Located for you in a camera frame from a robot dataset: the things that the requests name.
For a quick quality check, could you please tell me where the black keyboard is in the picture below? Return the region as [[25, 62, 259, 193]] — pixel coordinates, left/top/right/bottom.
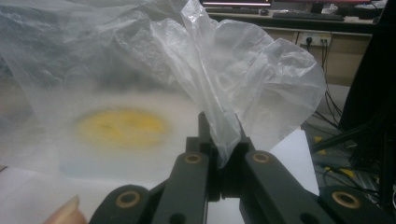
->
[[205, 7, 260, 16], [271, 11, 346, 22]]

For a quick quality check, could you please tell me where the dark monitor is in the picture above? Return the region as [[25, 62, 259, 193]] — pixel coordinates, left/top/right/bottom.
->
[[199, 0, 275, 8]]

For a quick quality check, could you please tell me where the white flat board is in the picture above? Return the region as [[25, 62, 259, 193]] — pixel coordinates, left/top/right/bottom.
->
[[0, 128, 321, 224]]

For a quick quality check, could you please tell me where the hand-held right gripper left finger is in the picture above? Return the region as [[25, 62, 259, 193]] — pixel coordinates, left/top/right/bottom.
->
[[185, 111, 222, 203]]

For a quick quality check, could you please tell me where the white power socket strip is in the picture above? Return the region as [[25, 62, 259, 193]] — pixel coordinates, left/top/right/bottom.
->
[[299, 31, 333, 49]]

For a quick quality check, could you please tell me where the black curtain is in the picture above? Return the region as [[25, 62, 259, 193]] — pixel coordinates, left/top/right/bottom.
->
[[338, 0, 396, 133]]

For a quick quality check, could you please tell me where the clear plastic bag yellow smiley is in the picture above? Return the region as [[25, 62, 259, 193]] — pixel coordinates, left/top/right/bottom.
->
[[0, 0, 328, 185]]

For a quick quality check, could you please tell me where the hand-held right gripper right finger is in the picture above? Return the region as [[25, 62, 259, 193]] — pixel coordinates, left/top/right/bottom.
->
[[221, 115, 257, 201]]

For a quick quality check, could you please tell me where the black metal stand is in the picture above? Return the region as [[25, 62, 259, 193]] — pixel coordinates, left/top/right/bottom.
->
[[310, 116, 396, 213]]

